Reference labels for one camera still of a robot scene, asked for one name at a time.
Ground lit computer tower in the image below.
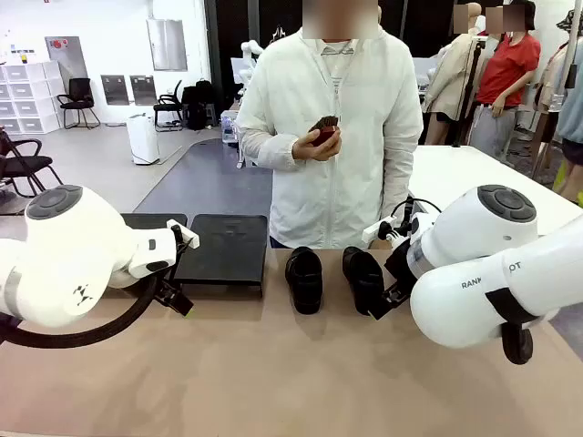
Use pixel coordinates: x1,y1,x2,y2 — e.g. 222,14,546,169
220,111,240,147

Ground silver garment rack pole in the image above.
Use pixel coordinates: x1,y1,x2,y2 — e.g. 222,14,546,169
562,0,578,92

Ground mannequin in beige clothes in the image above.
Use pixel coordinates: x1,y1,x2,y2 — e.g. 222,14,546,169
535,43,570,183

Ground yellow green object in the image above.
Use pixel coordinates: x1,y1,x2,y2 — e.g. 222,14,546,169
552,159,571,192

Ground metal wall cabinet door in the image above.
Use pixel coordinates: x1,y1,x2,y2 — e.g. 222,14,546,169
146,18,188,72

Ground person's right hand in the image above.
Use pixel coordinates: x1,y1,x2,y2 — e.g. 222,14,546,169
291,130,343,163

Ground grey wall panel red button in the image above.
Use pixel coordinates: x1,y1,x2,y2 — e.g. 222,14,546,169
44,36,88,79

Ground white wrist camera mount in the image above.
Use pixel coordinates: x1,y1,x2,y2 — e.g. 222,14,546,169
363,215,397,244
166,218,200,249

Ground person's left forearm white sleeve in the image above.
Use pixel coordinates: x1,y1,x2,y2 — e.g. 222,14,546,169
379,136,424,243

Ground black bags pile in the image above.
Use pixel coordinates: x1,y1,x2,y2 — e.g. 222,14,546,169
180,79,215,131

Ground person in white jacket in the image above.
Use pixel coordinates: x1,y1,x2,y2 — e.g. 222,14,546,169
235,0,424,250

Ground white desk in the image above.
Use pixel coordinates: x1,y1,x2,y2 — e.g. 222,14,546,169
407,144,547,215

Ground person's right forearm white sleeve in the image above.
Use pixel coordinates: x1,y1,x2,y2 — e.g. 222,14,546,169
235,123,301,173

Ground white air purifier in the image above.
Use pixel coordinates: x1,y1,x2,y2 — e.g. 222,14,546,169
126,113,160,166

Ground grey metal wall panel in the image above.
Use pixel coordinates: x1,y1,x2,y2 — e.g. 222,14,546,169
129,75,159,107
100,75,129,107

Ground black hat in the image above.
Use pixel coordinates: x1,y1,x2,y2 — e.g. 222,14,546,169
556,7,583,33

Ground white drawer cabinet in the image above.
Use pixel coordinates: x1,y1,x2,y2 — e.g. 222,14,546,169
0,61,63,136

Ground black leather loafer shoe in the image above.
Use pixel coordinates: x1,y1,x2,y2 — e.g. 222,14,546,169
342,246,386,317
285,246,323,315

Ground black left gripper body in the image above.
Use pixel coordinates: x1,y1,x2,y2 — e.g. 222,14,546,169
169,245,191,286

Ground black office chair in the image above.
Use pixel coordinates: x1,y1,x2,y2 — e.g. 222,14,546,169
153,79,186,133
56,77,101,130
0,131,63,215

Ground light blue garment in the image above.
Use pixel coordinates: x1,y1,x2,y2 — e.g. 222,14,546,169
557,67,583,142

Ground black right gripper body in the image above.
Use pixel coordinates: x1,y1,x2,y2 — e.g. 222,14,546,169
385,240,414,295

